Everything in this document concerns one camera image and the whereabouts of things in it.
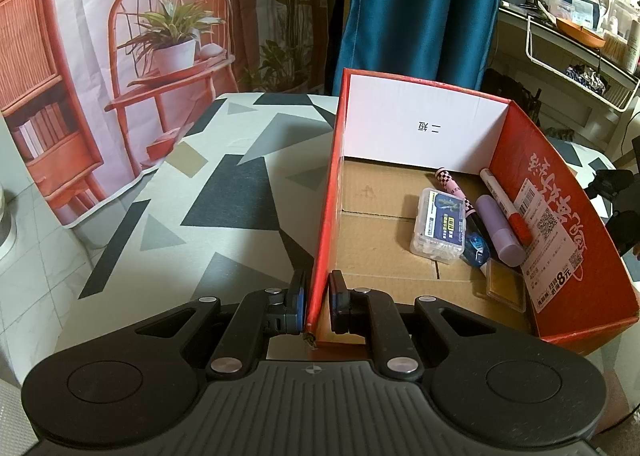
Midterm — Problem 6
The white round appliance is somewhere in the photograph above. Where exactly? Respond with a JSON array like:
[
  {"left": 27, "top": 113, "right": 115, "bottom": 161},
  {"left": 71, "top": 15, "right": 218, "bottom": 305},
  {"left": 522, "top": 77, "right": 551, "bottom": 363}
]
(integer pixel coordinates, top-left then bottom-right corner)
[{"left": 0, "top": 180, "right": 19, "bottom": 258}]

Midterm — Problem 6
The printed furniture backdrop cloth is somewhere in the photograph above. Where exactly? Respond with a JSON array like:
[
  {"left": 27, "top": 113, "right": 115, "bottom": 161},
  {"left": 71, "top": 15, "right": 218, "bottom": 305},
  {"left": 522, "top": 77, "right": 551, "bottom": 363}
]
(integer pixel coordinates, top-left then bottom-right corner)
[{"left": 0, "top": 0, "right": 352, "bottom": 233}]

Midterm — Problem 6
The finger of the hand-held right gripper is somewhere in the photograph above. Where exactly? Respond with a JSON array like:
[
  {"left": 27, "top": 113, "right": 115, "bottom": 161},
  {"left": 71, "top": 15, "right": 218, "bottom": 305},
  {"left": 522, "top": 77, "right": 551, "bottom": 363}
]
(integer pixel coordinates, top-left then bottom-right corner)
[{"left": 585, "top": 169, "right": 635, "bottom": 201}]

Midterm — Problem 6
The clear case yellow pad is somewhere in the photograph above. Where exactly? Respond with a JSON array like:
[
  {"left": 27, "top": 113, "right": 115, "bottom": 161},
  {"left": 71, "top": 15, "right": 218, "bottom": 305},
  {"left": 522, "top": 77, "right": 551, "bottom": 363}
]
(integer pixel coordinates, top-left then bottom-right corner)
[{"left": 483, "top": 257, "right": 529, "bottom": 315}]

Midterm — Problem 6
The cotton swab container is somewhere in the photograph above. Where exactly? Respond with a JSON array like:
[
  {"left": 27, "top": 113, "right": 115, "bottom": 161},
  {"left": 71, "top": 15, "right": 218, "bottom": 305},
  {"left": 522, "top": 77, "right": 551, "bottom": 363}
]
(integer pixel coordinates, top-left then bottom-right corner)
[{"left": 602, "top": 30, "right": 640, "bottom": 73}]

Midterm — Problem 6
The lilac glue stick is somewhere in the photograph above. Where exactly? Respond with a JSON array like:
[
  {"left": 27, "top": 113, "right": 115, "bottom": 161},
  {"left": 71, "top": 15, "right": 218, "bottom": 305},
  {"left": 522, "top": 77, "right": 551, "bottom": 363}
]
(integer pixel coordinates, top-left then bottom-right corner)
[{"left": 474, "top": 194, "right": 526, "bottom": 267}]

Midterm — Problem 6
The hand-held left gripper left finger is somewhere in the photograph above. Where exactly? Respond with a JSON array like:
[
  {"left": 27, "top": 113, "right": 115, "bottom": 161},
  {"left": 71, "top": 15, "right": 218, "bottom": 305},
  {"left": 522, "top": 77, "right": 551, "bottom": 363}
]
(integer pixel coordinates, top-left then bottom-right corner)
[{"left": 134, "top": 270, "right": 310, "bottom": 378}]

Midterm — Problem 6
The red strawberry print cardboard box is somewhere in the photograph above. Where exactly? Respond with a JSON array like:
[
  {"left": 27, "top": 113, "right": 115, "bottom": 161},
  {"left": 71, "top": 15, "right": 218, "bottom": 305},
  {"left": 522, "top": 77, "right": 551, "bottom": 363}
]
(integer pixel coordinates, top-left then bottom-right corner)
[{"left": 304, "top": 67, "right": 640, "bottom": 356}]

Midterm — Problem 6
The dark bag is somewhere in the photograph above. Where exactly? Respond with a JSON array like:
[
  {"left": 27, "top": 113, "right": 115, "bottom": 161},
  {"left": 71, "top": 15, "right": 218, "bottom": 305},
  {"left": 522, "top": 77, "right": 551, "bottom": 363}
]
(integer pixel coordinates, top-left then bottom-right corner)
[{"left": 481, "top": 68, "right": 543, "bottom": 128}]

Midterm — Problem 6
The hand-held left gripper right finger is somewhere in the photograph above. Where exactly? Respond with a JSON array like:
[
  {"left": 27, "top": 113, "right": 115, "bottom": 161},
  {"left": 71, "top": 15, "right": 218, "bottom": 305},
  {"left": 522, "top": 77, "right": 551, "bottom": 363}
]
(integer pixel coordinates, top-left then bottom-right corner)
[{"left": 327, "top": 271, "right": 502, "bottom": 381}]

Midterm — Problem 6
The white wire shelf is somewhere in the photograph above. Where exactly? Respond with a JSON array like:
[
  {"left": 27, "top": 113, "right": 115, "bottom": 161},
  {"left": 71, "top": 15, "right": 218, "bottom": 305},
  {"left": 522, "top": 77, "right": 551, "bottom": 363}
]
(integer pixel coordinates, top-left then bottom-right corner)
[{"left": 496, "top": 5, "right": 640, "bottom": 113}]

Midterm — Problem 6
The blue white carton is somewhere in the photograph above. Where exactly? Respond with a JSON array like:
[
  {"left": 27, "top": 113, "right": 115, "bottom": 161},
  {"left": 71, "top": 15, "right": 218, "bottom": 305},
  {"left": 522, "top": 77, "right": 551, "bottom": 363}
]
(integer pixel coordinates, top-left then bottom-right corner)
[{"left": 561, "top": 0, "right": 602, "bottom": 30}]

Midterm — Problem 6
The blue correction tape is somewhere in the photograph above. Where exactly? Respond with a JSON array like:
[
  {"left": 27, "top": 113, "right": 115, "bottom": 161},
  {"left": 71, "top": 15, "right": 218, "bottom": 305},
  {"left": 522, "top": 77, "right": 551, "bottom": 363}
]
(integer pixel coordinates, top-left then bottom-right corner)
[{"left": 462, "top": 231, "right": 494, "bottom": 268}]

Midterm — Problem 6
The white marker red cap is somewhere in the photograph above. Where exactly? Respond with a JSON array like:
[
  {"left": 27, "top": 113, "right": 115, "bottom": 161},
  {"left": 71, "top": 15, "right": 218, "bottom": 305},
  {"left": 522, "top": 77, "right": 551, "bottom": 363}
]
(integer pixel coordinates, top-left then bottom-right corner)
[{"left": 479, "top": 167, "right": 534, "bottom": 248}]

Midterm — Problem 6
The pink chequered pen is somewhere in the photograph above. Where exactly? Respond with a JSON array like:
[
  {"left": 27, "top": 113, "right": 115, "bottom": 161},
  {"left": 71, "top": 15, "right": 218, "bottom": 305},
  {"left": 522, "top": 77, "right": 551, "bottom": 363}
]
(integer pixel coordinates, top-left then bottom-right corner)
[{"left": 434, "top": 167, "right": 488, "bottom": 248}]

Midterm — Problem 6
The clear plastic box blue label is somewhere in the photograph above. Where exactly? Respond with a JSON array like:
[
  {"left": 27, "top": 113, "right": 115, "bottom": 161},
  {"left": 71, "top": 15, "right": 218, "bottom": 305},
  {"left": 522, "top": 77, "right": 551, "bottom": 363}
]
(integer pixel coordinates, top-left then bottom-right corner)
[{"left": 409, "top": 187, "right": 469, "bottom": 266}]

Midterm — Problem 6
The orange shallow bowl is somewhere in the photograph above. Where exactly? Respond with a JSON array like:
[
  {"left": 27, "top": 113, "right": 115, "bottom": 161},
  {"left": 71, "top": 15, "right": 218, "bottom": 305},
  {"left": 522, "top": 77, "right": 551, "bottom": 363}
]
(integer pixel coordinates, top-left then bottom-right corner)
[{"left": 555, "top": 17, "right": 607, "bottom": 49}]

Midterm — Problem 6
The black white patterned pouch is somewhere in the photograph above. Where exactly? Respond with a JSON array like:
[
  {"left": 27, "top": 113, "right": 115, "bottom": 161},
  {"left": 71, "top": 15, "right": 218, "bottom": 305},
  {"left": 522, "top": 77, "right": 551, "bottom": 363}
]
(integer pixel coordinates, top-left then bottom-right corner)
[{"left": 566, "top": 64, "right": 610, "bottom": 93}]

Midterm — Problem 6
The teal curtain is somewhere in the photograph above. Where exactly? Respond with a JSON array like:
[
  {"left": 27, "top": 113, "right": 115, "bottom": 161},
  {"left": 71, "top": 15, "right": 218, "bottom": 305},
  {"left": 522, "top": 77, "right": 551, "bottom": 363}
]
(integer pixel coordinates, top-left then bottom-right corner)
[{"left": 336, "top": 0, "right": 507, "bottom": 93}]

